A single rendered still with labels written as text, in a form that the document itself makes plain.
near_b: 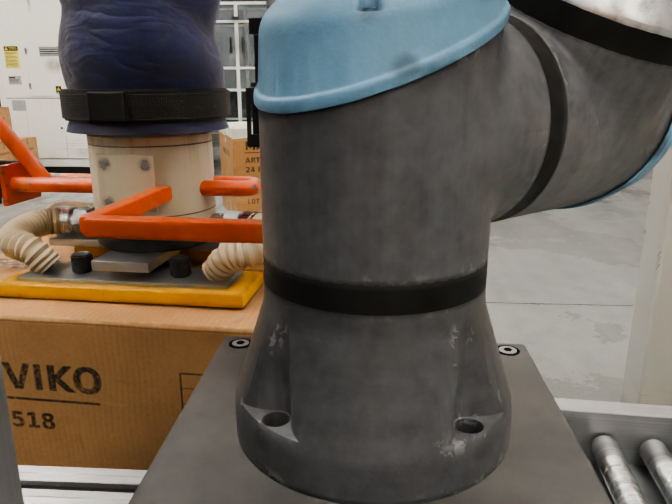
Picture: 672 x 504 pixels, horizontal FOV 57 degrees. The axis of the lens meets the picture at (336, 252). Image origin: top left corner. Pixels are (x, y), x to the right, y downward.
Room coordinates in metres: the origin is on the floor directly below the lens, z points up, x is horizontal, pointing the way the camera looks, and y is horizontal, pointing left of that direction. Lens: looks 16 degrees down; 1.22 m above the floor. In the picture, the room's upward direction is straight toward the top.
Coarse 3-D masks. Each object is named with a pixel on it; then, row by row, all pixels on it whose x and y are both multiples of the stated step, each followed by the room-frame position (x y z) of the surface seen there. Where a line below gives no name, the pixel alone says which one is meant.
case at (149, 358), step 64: (0, 256) 0.96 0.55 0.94; (64, 256) 0.96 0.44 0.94; (0, 320) 0.71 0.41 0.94; (64, 320) 0.70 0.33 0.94; (128, 320) 0.69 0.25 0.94; (192, 320) 0.69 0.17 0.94; (256, 320) 0.69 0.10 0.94; (64, 384) 0.70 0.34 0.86; (128, 384) 0.68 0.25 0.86; (192, 384) 0.67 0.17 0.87; (64, 448) 0.70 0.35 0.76; (128, 448) 0.69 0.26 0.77
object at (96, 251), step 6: (90, 252) 0.95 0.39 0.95; (96, 252) 0.95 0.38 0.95; (102, 252) 0.95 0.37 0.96; (180, 252) 0.93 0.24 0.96; (186, 252) 0.93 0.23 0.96; (192, 252) 0.93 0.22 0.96; (198, 252) 0.93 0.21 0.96; (204, 252) 0.93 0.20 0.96; (210, 252) 0.92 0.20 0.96; (192, 258) 0.93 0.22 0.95; (198, 258) 0.93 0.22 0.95; (204, 258) 0.92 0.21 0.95
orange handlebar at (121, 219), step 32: (64, 192) 0.88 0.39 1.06; (160, 192) 0.78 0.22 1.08; (224, 192) 0.84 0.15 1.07; (256, 192) 0.85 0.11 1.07; (96, 224) 0.61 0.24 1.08; (128, 224) 0.61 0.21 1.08; (160, 224) 0.60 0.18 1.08; (192, 224) 0.60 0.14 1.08; (224, 224) 0.59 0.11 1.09; (256, 224) 0.59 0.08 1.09
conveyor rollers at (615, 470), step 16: (592, 448) 1.06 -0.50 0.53; (608, 448) 1.02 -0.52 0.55; (640, 448) 1.05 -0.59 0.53; (656, 448) 1.02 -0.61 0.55; (608, 464) 0.98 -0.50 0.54; (624, 464) 0.97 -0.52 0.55; (656, 464) 0.98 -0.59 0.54; (608, 480) 0.95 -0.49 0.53; (624, 480) 0.93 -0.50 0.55; (656, 480) 0.96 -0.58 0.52; (624, 496) 0.89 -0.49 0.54; (640, 496) 0.88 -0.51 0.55
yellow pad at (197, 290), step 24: (72, 264) 0.79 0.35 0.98; (0, 288) 0.77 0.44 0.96; (24, 288) 0.76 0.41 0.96; (48, 288) 0.76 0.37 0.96; (72, 288) 0.75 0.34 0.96; (96, 288) 0.75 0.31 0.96; (120, 288) 0.75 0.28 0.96; (144, 288) 0.74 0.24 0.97; (168, 288) 0.74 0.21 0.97; (192, 288) 0.74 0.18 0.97; (216, 288) 0.74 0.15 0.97; (240, 288) 0.74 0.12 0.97
